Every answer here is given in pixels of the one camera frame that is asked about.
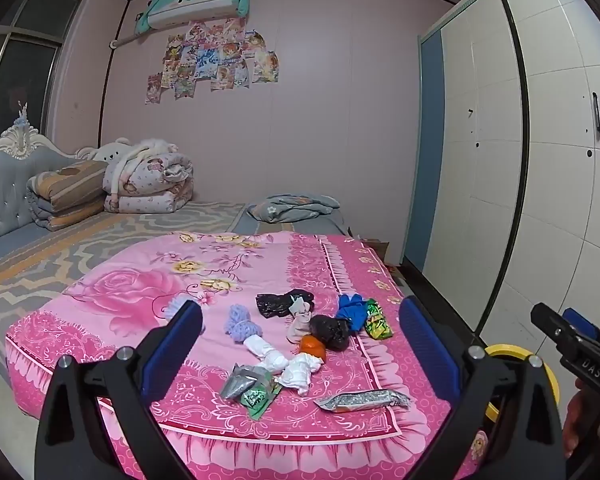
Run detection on white wardrobe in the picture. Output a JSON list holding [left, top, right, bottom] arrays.
[[402, 0, 600, 346]]

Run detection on folded grey blanket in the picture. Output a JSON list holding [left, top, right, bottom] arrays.
[[246, 193, 342, 224]]

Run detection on pink floral blanket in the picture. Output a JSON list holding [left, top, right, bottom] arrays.
[[5, 231, 486, 480]]

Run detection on beige tissue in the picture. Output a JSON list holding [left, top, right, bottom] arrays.
[[287, 309, 314, 345]]

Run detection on light purple hair scrunchie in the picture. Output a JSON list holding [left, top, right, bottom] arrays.
[[166, 294, 207, 333]]

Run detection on black sock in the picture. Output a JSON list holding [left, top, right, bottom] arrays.
[[255, 289, 315, 319]]

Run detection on green paper packet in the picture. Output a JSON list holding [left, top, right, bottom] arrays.
[[240, 376, 283, 419]]

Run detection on grey tufted bed headboard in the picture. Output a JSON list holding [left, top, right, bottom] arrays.
[[0, 102, 83, 246]]

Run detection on folded striped quilt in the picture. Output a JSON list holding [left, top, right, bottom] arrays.
[[26, 160, 110, 232]]

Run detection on cartoon wall posters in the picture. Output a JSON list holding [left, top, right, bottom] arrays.
[[145, 16, 282, 105]]

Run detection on person's right hand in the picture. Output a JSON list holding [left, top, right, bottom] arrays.
[[562, 389, 600, 461]]

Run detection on silver foil wrapper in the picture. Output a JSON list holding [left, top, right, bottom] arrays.
[[220, 363, 272, 401]]

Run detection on dark window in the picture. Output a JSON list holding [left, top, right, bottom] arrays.
[[0, 0, 83, 146]]

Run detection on purple knitted yarn ball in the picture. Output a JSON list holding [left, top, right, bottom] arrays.
[[224, 304, 264, 345]]

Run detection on yellow-rimmed black bin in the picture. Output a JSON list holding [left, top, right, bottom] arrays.
[[472, 344, 561, 476]]

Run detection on grey patterned bed sheet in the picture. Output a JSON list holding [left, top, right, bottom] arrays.
[[0, 201, 248, 333]]

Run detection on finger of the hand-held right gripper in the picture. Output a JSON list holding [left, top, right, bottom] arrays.
[[530, 302, 583, 361], [562, 307, 600, 343]]

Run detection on dark brown sock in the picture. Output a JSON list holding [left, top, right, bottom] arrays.
[[310, 315, 351, 352]]

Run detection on brown cardboard box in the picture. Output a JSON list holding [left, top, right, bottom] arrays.
[[352, 237, 391, 263]]

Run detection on white cloth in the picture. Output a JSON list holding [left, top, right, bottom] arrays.
[[279, 353, 324, 394], [243, 335, 291, 374]]

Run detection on blue rubber glove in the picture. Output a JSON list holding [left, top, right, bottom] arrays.
[[335, 293, 369, 334]]

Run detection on orange plastic wrapper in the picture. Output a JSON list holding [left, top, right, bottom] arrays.
[[298, 335, 329, 362]]

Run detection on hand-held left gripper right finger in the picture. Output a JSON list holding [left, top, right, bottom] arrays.
[[400, 297, 566, 480]]

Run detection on air conditioner with green cover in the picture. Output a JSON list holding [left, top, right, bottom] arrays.
[[134, 0, 252, 37]]

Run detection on white plush toy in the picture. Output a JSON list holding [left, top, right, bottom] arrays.
[[76, 137, 180, 196]]

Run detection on green snack packet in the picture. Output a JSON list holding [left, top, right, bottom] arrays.
[[363, 298, 394, 341]]

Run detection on folded floral quilt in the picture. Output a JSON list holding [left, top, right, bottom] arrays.
[[102, 146, 195, 214]]

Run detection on long silver snack wrapper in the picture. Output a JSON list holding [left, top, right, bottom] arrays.
[[313, 388, 412, 414]]

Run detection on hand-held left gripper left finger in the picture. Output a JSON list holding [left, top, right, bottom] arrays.
[[34, 301, 203, 480]]

